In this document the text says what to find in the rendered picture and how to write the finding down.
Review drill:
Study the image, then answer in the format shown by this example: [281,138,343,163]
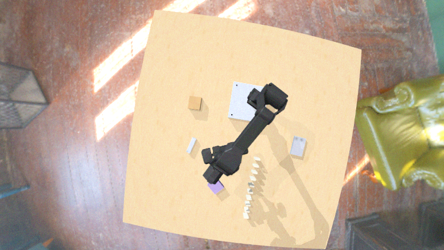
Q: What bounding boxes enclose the purple rectangular block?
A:
[208,180,224,194]

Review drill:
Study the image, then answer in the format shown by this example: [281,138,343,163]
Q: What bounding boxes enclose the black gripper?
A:
[201,142,249,164]

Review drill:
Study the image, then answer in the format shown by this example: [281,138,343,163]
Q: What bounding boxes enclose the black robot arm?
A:
[203,83,288,185]

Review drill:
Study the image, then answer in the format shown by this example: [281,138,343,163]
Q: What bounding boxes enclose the brown rectangular block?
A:
[188,96,202,110]

